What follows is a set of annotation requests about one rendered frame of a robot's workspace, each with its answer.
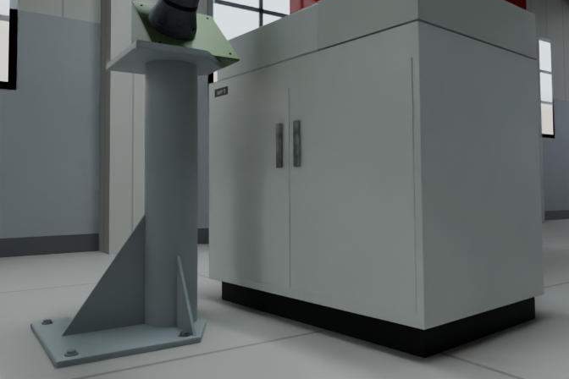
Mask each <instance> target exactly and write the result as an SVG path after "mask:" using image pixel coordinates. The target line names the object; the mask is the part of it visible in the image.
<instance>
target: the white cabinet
mask: <svg viewBox="0 0 569 379"><path fill-rule="evenodd" d="M209 278H211V279H215V280H219V281H222V299H223V300H226V301H229V302H232V303H236V304H238V305H244V306H246V307H250V308H252V309H256V310H261V311H264V312H267V313H270V314H273V315H276V316H282V317H284V318H288V319H291V320H294V321H299V322H302V323H305V324H308V325H311V326H315V327H320V328H322V329H326V330H329V331H331V332H337V333H340V334H343V335H346V336H349V337H353V338H357V339H361V340H363V341H367V342H369V343H375V344H378V345H381V346H384V347H387V348H390V349H395V350H399V351H401V352H405V353H408V354H413V355H416V356H419V357H422V358H427V357H429V356H432V355H434V354H438V353H441V352H443V351H446V350H448V349H453V348H454V347H457V346H460V345H463V344H464V343H469V342H471V341H474V340H476V339H479V338H483V337H486V336H488V335H490V334H493V333H496V332H499V331H502V330H505V329H507V328H509V327H514V326H516V325H519V324H521V323H524V322H526V321H530V320H532V319H535V299H534V297H536V296H539V295H541V294H544V269H543V242H542V215H541V188H540V160H539V107H538V80H537V61H536V60H533V59H531V58H527V57H524V56H522V55H519V54H516V53H514V52H509V51H507V50H504V49H501V48H498V47H494V46H491V45H489V44H487V43H484V42H481V41H477V40H474V39H472V38H469V37H466V36H462V35H459V34H456V33H454V32H451V31H448V30H445V29H442V28H439V27H437V26H434V25H430V24H427V23H424V22H422V21H419V20H418V21H414V22H411V23H409V24H406V25H401V26H398V27H395V28H392V29H389V30H385V31H381V32H379V33H376V34H373V35H370V36H365V37H363V38H360V39H356V40H354V41H349V42H346V43H343V44H340V45H338V46H334V47H330V48H327V49H323V50H321V51H318V52H314V53H310V54H307V55H305V56H302V57H298V58H294V59H291V60H288V61H285V62H282V63H277V64H275V65H272V66H269V67H266V68H263V69H259V70H256V71H252V72H250V73H247V74H242V75H239V76H236V77H234V78H230V79H227V80H223V81H219V82H217V83H214V84H211V85H209Z"/></svg>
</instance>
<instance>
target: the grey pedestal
mask: <svg viewBox="0 0 569 379"><path fill-rule="evenodd" d="M220 69H222V63H221V62H220V61H218V60H217V59H216V58H215V57H214V56H213V55H212V54H211V53H210V52H209V51H206V50H201V49H195V48H189V47H179V46H174V45H168V44H162V43H157V42H151V41H141V40H136V41H135V42H133V43H132V44H131V45H130V46H129V47H127V48H126V49H125V50H123V51H122V52H121V53H120V54H119V55H118V56H117V57H115V58H114V59H113V60H111V61H110V62H109V63H107V64H106V70H110V71H118V72H125V73H132V74H144V75H145V214H144V216H143V217H142V218H141V220H140V221H139V222H138V224H137V225H136V227H135V229H134V230H133V232H132V233H131V234H130V236H129V238H127V240H126V241H125V243H124V245H123V246H122V248H121V249H120V251H119V252H118V254H117V255H116V256H115V257H114V259H113V261H112V262H111V264H110V265H109V267H108V268H107V270H106V271H105V272H104V273H103V275H102V277H101V278H100V280H99V281H98V283H97V284H96V286H95V287H94V289H93V290H92V291H91V293H90V294H89V296H88V297H87V299H86V300H85V302H84V303H83V305H82V306H81V307H80V309H79V310H78V312H77V313H76V315H75V316H74V317H68V318H61V319H55V320H51V319H46V320H43V321H36V322H32V323H31V324H30V327H31V329H32V330H33V332H34V334H35V335H36V336H37V338H38V340H39V341H40V343H41V345H42V347H43V348H44V349H45V350H46V352H47V354H48V356H49V357H50V359H51V360H52V362H53V364H54V365H55V366H56V368H63V367H67V366H72V365H81V364H85V363H91V362H95V361H100V360H109V359H113V358H118V357H123V356H128V355H133V354H141V353H146V352H151V351H156V350H160V349H169V348H174V347H179V346H184V345H188V344H193V343H200V342H201V340H202V336H203V333H204V330H205V327H206V325H207V321H206V320H204V319H202V318H201V317H199V316H197V75H209V74H211V73H214V72H216V71H218V70H220Z"/></svg>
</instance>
